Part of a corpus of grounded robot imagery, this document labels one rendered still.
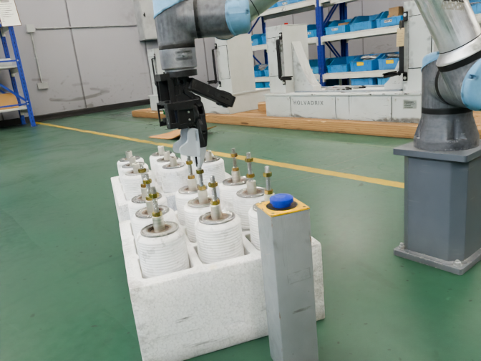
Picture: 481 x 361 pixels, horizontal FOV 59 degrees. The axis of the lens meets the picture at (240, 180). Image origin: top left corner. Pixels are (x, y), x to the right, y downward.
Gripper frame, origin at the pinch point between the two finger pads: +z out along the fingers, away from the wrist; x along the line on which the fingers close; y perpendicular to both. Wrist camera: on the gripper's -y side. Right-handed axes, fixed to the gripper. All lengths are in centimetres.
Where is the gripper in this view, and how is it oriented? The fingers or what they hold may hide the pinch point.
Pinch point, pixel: (200, 160)
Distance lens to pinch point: 96.5
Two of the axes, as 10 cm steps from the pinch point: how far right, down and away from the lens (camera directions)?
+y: -8.7, 2.1, -4.4
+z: 1.0, 9.6, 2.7
